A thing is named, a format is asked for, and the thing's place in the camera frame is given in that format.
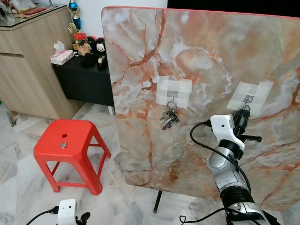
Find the silver key bunch with ring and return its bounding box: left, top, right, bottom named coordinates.
left=160, top=101, right=181, bottom=131

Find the pink tissue box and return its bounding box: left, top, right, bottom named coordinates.
left=49, top=40, right=75, bottom=65

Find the taped metal wall hook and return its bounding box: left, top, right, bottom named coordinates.
left=226, top=80, right=274, bottom=117
left=156, top=75, right=193, bottom=110

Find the marble pattern folding table top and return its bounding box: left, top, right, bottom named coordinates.
left=100, top=5, right=300, bottom=212

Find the red packet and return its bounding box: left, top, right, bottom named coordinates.
left=25, top=7, right=48, bottom=15

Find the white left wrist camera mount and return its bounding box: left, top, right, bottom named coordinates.
left=57, top=198, right=77, bottom=225

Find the black white mouse plush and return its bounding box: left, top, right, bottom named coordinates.
left=95, top=37, right=107, bottom=54

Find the small gold trophy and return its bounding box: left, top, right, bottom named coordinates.
left=67, top=23, right=79, bottom=45

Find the tall blue gold trophy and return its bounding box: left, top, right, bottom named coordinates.
left=67, top=0, right=82, bottom=30

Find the white robed figurine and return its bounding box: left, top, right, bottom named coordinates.
left=7, top=0, right=36, bottom=14

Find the black tape dispenser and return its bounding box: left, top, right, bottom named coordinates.
left=97, top=55, right=108, bottom=70

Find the black table leg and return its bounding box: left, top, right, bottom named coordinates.
left=153, top=189, right=164, bottom=214

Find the clear jar red lid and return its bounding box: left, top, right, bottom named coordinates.
left=72, top=31, right=89, bottom=56

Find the red plastic stool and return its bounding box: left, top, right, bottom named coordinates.
left=33, top=119, right=112, bottom=196

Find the black round plush toy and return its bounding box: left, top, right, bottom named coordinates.
left=87, top=36, right=97, bottom=53

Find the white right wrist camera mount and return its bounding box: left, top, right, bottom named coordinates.
left=209, top=113, right=246, bottom=151

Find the black wallet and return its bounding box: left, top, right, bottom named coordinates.
left=80, top=52, right=98, bottom=68

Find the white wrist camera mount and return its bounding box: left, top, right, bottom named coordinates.
left=209, top=113, right=246, bottom=151
left=57, top=198, right=77, bottom=225

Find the light wood cabinet glass top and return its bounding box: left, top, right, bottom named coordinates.
left=0, top=5, right=81, bottom=120

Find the black low console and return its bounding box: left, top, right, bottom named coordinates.
left=51, top=55, right=116, bottom=109

